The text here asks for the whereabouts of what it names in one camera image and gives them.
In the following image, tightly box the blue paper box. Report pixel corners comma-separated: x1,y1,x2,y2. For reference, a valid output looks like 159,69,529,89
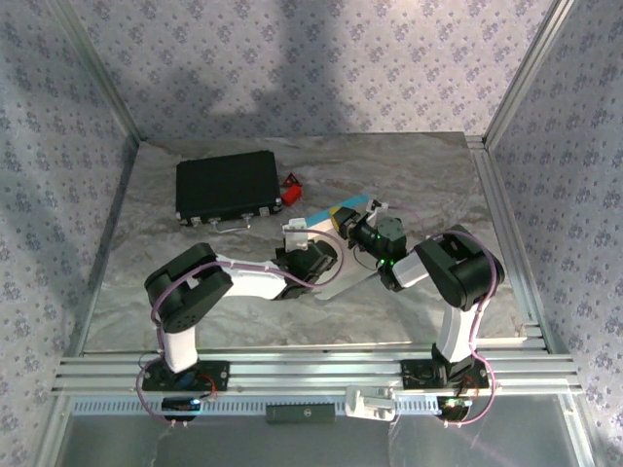
304,193,386,304

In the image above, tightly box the black rectangular bar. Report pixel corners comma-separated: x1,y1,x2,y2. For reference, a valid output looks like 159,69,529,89
265,403,337,425

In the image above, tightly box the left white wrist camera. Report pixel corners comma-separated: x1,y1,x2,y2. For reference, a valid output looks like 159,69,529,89
281,217,309,250

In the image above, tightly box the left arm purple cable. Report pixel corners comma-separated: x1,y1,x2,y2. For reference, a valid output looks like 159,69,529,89
135,228,347,429

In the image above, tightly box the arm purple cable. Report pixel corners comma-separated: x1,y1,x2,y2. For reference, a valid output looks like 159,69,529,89
135,228,347,429
382,201,506,429

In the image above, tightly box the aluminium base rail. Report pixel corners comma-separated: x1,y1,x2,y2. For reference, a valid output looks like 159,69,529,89
53,347,585,395

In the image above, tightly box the black case with metal handle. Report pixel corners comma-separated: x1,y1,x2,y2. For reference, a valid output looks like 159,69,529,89
173,149,285,234

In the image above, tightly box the wide aluminium side rail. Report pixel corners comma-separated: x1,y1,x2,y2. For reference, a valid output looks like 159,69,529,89
465,134,556,354

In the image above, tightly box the white plastic bracket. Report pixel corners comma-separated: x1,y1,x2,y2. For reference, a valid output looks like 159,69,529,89
344,385,396,420

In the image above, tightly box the slotted grey cable duct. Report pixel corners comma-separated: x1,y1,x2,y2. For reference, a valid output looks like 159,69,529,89
70,394,561,417

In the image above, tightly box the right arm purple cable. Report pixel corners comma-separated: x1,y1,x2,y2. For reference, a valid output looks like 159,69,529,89
382,201,506,429

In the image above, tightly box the thin aluminium side rail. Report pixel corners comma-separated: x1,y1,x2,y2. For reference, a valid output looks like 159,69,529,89
72,138,141,359

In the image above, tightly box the aluminium frame post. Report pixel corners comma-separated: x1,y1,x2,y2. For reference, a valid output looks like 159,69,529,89
48,0,143,143
484,0,578,147

